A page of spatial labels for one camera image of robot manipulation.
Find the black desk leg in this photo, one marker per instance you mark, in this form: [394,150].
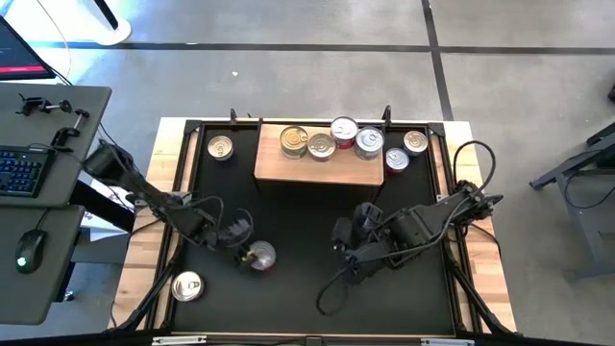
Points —
[103,206]

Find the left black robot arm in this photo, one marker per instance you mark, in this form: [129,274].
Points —
[144,192]

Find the wooden shelf with black legs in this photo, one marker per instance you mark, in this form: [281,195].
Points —
[298,168]

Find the green-blue label tuna can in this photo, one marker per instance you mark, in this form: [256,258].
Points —
[369,140]
[368,157]

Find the white round stand base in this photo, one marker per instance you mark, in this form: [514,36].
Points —
[120,34]

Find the grey desk panel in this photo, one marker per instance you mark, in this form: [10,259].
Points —
[29,130]
[53,288]

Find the gold-lid green label can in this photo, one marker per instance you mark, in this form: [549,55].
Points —
[294,156]
[293,139]

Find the black computer mouse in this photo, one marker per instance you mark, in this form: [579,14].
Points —
[30,250]

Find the grey metal stand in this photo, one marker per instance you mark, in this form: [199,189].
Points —
[591,226]

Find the black desk clamp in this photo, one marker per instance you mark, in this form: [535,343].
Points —
[30,104]
[60,138]

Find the pink label seafood can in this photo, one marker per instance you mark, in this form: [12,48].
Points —
[415,142]
[322,146]
[220,147]

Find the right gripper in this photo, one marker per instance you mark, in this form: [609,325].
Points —
[379,230]

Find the dark screen with red bar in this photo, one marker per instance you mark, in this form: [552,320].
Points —
[17,53]

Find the silver-lid seafood can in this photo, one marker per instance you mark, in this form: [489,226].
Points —
[187,286]

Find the silver metal bracket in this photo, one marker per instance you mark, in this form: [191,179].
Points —
[447,342]
[178,340]

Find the black stand pole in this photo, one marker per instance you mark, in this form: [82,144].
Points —
[108,17]

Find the black table mat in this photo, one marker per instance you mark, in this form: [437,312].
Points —
[269,307]

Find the backlit black keyboard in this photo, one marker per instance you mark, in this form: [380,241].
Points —
[21,173]

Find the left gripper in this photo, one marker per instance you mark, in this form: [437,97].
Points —
[233,233]

